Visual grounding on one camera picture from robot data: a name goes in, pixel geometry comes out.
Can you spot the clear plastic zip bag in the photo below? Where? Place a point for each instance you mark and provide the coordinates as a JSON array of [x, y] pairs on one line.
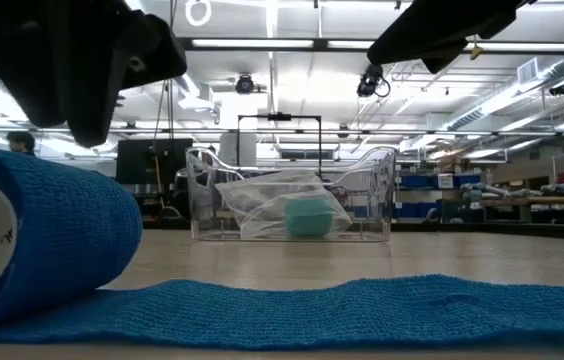
[[262, 200]]

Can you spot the teal small block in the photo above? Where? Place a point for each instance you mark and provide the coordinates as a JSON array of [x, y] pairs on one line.
[[309, 217]]

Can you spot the black hanging camera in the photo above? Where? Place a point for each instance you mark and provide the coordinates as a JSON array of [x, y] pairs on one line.
[[369, 82]]

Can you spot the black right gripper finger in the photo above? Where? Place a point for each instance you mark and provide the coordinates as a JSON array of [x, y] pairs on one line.
[[442, 62], [437, 30]]

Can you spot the clear plastic bin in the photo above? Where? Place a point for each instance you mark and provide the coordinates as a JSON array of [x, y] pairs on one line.
[[372, 200]]

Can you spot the black aluminium table frame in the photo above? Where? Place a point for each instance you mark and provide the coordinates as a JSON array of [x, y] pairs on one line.
[[512, 231]]

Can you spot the black ceiling camera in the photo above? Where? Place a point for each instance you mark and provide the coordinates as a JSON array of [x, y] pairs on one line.
[[244, 84]]

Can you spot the overhead LED light bar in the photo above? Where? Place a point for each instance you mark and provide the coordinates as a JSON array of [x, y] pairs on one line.
[[252, 43]]

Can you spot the blue storage bin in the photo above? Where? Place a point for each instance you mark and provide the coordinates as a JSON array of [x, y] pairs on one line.
[[414, 181], [412, 210], [467, 179]]

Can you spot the black tubular stand frame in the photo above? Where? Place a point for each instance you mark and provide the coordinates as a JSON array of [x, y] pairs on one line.
[[279, 117]]

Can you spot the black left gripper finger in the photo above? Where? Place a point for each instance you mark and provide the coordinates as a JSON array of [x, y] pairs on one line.
[[22, 50], [102, 75]]

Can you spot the person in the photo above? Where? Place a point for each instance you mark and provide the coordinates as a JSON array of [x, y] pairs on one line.
[[21, 142]]

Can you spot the blue block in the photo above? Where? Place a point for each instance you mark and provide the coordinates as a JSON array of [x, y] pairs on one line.
[[62, 225]]

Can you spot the wooden workbench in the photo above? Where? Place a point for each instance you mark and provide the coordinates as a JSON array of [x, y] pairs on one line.
[[562, 201]]

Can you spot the silver ceiling duct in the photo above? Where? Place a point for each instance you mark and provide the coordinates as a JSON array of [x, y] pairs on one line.
[[487, 102]]

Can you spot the black monitor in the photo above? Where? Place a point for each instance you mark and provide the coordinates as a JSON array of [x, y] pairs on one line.
[[152, 160]]

